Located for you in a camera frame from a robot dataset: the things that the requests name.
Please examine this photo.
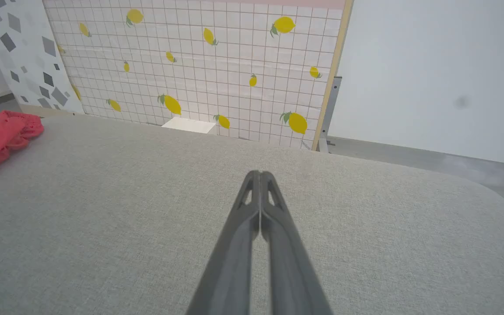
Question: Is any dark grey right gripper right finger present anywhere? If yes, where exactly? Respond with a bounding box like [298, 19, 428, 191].
[259, 171, 334, 315]

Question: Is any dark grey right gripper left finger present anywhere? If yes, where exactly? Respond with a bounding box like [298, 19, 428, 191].
[185, 171, 262, 315]

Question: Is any grey fabric sofa cushion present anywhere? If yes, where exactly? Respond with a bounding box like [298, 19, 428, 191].
[0, 115, 504, 315]

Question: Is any white box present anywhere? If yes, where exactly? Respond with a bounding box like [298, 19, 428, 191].
[161, 116, 217, 134]

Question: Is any grey metal panel stand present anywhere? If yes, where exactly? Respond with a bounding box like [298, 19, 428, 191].
[320, 77, 343, 154]

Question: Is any lemon print grid panel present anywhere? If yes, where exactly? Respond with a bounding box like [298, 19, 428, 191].
[42, 0, 354, 151]

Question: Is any white panel with grey diamonds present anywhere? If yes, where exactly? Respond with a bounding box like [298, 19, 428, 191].
[0, 0, 85, 115]

